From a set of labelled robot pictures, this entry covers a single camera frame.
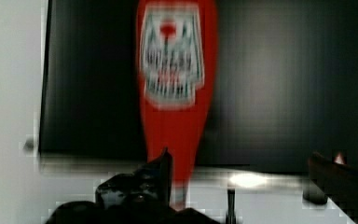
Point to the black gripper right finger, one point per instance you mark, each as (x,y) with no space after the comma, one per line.
(334,181)

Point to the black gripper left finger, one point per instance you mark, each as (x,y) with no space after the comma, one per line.
(151,182)

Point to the red ketchup bottle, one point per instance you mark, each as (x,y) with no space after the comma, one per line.
(176,59)

